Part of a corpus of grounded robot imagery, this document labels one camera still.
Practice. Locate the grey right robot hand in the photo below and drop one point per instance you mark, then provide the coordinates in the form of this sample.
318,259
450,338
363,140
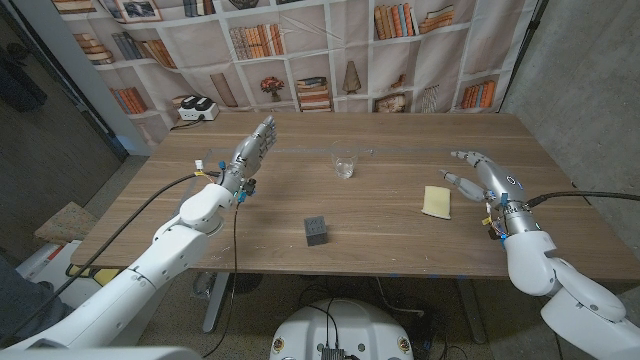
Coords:
495,180

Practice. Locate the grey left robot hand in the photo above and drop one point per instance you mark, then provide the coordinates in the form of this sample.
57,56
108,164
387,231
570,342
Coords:
247,152

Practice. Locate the pale yellow sponge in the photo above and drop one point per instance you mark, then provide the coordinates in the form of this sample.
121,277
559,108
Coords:
436,201

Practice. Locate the clear glass cup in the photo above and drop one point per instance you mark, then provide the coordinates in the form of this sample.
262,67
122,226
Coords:
344,160

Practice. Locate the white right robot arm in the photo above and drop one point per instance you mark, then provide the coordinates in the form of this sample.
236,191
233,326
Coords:
550,275

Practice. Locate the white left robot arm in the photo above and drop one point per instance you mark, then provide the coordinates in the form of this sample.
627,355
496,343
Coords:
150,265

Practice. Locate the dark grey block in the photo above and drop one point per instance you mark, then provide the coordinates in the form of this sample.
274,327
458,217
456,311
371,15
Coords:
315,231

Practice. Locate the white power strip black plugs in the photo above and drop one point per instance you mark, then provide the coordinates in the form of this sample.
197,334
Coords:
198,109

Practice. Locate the printed bookshelf backdrop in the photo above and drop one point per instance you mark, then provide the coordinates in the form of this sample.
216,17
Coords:
320,65

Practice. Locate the grey table leg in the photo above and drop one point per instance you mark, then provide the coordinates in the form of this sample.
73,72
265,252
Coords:
216,300
472,310

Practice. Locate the black backdrop stand pole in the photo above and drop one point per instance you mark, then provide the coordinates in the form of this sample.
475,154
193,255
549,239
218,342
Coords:
525,50

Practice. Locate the yellow and black floor item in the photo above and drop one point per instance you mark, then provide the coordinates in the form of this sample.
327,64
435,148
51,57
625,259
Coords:
102,275

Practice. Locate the speckled cork board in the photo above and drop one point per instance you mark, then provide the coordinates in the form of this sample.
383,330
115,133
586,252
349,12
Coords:
65,223

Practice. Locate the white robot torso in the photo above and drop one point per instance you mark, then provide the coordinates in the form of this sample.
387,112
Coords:
342,325

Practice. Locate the white box on floor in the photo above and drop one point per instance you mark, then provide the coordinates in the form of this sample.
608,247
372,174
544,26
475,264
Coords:
45,270

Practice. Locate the person in dark trousers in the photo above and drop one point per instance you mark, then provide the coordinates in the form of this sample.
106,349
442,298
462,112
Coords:
20,300

